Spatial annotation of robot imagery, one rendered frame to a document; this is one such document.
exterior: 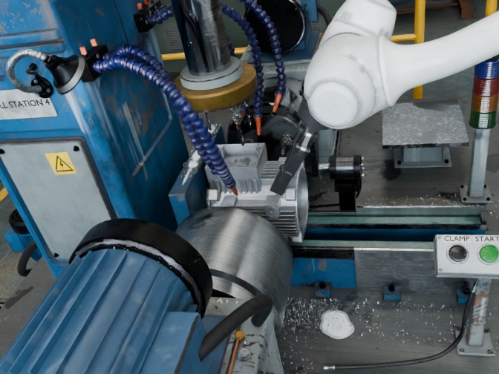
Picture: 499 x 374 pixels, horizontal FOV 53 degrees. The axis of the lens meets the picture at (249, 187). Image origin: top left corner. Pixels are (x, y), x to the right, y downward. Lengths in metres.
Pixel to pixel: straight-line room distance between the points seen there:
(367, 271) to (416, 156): 0.57
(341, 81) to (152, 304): 0.37
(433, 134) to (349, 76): 0.91
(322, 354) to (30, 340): 0.72
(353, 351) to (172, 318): 0.64
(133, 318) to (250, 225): 0.41
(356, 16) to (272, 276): 0.45
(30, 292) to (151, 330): 1.02
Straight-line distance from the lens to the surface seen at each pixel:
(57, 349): 0.53
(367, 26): 0.85
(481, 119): 1.38
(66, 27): 0.95
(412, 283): 1.22
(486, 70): 1.32
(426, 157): 1.65
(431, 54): 0.75
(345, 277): 1.22
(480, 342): 1.15
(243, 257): 0.85
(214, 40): 0.99
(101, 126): 1.00
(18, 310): 1.51
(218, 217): 0.92
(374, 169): 1.64
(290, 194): 1.08
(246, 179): 1.10
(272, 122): 1.31
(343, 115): 0.70
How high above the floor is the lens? 1.71
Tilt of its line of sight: 34 degrees down
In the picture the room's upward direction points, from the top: 12 degrees counter-clockwise
